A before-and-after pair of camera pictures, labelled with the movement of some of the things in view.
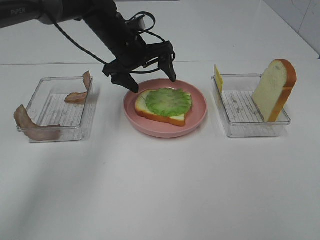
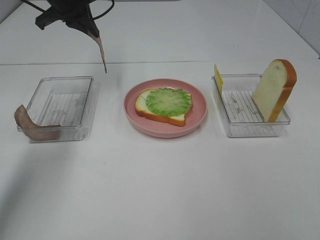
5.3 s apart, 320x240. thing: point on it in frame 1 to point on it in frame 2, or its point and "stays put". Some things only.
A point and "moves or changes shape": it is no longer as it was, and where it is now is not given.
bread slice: (143, 110) stays put
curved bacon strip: (80, 97) moves or changes shape
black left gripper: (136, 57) to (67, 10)
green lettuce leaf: (167, 102) stays put
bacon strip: (43, 132) stays put
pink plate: (160, 129) stays put
